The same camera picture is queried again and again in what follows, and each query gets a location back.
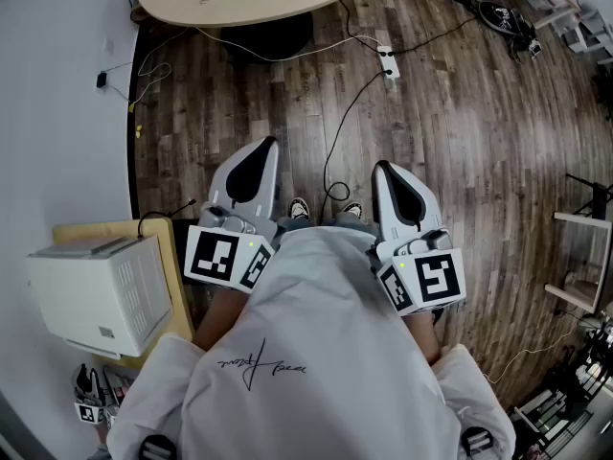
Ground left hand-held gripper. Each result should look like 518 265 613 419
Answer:
183 136 281 297

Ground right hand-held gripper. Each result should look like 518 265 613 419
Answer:
367 160 467 317

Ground person's left forearm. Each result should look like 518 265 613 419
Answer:
193 284 251 353

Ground person's right forearm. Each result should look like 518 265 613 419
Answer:
404 307 443 367

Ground person's left shoe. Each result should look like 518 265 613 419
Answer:
287 197 312 222

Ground person's grey jeans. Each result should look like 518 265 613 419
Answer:
276 211 377 240

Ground yellow cabinet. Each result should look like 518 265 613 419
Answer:
52 218 196 371

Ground white power strip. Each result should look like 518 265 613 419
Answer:
375 45 401 81

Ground black table base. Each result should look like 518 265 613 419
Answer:
219 11 315 62

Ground person's white t-shirt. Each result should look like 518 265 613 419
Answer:
106 225 516 460

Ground white printer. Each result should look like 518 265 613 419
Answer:
25 234 174 360

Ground white side table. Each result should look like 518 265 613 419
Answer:
544 210 613 315

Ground black round device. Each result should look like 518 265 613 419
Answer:
478 0 520 34

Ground white storage boxes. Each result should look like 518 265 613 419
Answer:
549 6 613 67

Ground black shelf rack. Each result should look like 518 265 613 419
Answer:
513 317 613 460

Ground spare hand-held gripper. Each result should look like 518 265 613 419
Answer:
71 362 121 431

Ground black printer cable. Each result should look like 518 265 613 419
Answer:
137 198 198 240

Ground black cable with loop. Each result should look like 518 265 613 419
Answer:
322 69 385 216

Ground long white cable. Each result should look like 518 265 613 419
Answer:
194 26 384 63

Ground looped white cable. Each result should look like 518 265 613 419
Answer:
135 26 193 105

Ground thin black cable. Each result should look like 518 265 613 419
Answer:
391 15 481 58

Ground white floor cable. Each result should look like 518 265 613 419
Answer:
482 312 591 385

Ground black metal frame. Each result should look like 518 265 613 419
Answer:
564 172 613 220

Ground short black cable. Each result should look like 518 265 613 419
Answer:
338 0 359 38

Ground black strap buckle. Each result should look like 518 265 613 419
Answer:
138 433 179 460
459 425 495 460

